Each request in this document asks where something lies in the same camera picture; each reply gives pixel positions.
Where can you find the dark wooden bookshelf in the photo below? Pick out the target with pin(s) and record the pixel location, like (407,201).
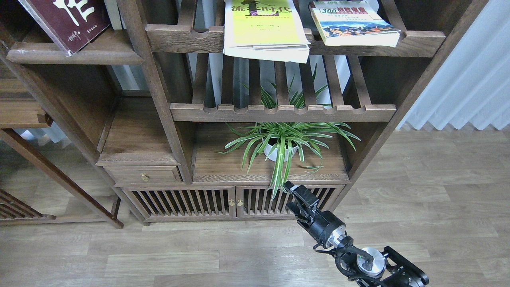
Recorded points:
(150,99)

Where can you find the maroon book white characters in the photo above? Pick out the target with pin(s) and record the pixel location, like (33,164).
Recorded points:
(71,24)

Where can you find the blue landscape cover book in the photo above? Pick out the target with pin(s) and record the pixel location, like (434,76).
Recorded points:
(352,23)

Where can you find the white plant pot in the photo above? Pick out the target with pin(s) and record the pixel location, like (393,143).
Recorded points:
(271,151)

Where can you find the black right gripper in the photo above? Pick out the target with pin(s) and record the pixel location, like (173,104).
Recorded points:
(323,226)

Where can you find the green spider plant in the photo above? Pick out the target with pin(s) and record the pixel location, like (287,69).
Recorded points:
(304,135)

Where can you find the white upright book spine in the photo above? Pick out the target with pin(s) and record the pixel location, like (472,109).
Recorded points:
(114,14)

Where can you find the yellow cover book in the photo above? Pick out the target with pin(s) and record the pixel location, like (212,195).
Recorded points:
(264,30)

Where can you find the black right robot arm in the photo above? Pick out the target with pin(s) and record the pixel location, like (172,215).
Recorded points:
(367,267)

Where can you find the brass drawer knob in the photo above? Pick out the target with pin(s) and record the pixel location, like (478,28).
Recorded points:
(144,177)

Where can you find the white pleated curtain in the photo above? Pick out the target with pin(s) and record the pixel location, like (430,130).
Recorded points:
(472,88)

